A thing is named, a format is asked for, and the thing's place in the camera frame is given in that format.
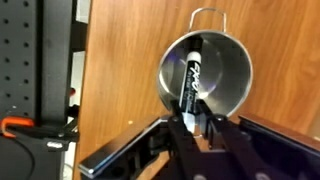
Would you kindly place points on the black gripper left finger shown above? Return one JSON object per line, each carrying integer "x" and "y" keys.
{"x": 180, "y": 146}

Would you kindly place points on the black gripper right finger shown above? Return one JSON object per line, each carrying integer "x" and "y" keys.
{"x": 233, "y": 146}

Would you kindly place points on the white black dry-erase marker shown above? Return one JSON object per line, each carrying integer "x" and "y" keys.
{"x": 192, "y": 76}

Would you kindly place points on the small stainless steel pot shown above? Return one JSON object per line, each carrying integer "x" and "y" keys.
{"x": 226, "y": 76}

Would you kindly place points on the black orange bar clamp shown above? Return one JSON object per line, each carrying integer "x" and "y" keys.
{"x": 16, "y": 121}

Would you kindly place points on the black perforated breadboard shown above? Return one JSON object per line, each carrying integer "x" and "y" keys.
{"x": 20, "y": 66}

